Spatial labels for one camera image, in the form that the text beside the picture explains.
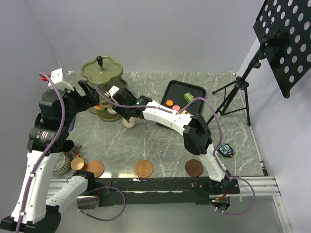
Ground dark metal cup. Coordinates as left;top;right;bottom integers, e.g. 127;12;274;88
62;140;82;156

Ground light wooden coaster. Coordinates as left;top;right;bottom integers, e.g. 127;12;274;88
86;160;104;178
135;160;153;178

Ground small owl sticker box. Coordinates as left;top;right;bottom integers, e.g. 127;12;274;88
217;143;235;158

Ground metal tongs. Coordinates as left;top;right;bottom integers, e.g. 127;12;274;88
106;98;129;120

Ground light wooden coaster left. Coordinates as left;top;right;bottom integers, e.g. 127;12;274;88
86;160;104;178

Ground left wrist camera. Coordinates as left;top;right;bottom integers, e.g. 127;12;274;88
50;68;74;91

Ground purple handled tool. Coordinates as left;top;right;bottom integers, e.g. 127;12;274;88
69;117;75;132

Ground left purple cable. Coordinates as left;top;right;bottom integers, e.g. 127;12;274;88
15;71;67;233

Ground orange glazed donut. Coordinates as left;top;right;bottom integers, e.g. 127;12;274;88
94;105;105;111

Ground green three-tier serving stand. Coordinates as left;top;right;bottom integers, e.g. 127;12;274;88
81;56;128;122

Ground purple cable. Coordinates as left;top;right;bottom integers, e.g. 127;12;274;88
15;71;67;233
95;84;257;216

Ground black perforated board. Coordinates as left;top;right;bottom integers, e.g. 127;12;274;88
253;0;311;99

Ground orange flower cookie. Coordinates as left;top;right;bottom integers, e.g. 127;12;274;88
166;100;173;107

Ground black tripod stand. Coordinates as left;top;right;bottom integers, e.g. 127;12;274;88
212;33;281;126

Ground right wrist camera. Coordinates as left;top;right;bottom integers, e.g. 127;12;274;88
105;85;119;98

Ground green layered cake slice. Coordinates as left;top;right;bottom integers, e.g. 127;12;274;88
184;93;194;103

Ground dark wooden coaster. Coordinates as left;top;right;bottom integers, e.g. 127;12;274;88
185;159;204;178

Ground pink macaron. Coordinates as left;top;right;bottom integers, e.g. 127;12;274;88
172;105;180;111

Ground ribbed grey bowl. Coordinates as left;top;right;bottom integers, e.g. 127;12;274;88
53;153;71;175

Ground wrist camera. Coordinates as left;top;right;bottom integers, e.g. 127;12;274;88
105;85;119;98
50;68;74;91

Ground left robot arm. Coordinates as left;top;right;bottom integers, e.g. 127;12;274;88
0;80;99;233

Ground light wooden coaster middle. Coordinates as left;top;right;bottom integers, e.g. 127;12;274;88
135;160;153;178

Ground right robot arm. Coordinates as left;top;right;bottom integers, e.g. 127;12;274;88
108;86;230;193

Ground white cream donut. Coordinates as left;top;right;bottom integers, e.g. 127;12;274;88
122;117;135;129

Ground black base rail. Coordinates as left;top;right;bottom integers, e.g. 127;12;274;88
83;177;240;207

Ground copper cup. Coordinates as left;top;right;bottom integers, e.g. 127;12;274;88
70;157;87;171

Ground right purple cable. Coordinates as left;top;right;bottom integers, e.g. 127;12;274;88
95;84;257;216

